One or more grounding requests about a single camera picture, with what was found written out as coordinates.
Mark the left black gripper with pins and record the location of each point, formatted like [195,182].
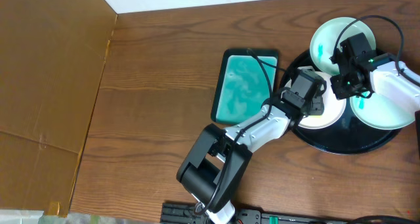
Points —
[316,104]

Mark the mint plate top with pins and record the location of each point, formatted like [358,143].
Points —
[323,40]

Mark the mint plate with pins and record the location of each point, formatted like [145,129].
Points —
[380,112]
[323,40]

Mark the white plate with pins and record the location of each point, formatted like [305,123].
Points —
[333,107]

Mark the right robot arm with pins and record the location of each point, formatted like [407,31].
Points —
[381,74]

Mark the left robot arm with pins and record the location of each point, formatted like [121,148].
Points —
[216,163]

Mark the black round tray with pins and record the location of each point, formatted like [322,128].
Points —
[348,135]

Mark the black rectangular water tray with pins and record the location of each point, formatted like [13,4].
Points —
[242,85]

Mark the brown cardboard panel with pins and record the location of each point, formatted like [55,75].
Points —
[53,54]

